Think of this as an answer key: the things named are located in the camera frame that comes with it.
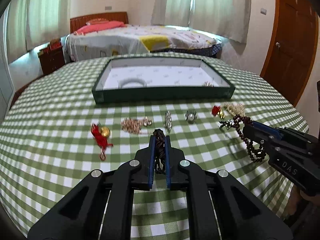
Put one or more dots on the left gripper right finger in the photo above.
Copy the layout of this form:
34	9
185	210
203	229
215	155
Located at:
173	156

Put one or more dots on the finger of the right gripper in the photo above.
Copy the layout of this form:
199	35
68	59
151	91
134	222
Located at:
267	129
252	133

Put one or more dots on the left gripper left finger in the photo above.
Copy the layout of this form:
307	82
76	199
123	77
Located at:
146	157

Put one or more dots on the black cord bead pendant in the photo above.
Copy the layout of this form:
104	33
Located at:
159	151

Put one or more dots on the red knot gold turtle charm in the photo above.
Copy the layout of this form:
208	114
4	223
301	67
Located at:
218	111

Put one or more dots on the red knot gold coin charm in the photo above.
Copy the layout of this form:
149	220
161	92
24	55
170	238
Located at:
101	135

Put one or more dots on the white jade bangle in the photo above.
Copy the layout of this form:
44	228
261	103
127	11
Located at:
131	82

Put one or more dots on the gold pearl flower brooch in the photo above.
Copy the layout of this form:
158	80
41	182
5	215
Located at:
207	84

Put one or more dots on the green jewelry box tray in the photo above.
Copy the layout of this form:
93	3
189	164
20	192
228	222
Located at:
167	78

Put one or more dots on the person's right hand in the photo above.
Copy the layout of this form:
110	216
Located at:
296	195

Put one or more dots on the silver rhinestone hair clip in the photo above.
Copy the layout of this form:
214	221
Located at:
168	121

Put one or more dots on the brown wooden door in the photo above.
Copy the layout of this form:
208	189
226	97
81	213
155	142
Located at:
292	49

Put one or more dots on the green checkered tablecloth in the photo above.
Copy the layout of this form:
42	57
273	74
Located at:
47	146

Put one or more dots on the right white curtain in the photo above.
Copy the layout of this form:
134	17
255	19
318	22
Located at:
226	18

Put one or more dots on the white curtain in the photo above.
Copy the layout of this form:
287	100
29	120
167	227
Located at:
226	18
31	23

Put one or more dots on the bed with patterned quilt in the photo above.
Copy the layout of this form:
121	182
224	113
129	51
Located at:
138	39

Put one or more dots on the dark wooden nightstand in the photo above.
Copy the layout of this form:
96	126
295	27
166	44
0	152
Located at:
51	57

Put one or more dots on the pink pillow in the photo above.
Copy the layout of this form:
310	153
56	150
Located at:
99	27

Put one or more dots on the orange patterned pillow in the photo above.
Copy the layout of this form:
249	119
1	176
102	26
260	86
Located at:
97	21

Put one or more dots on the wooden headboard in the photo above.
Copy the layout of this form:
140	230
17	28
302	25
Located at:
80	21

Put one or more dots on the left white curtain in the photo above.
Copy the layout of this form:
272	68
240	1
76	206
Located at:
31	23

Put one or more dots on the white wall switch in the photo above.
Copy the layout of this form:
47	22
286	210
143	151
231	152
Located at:
263	11

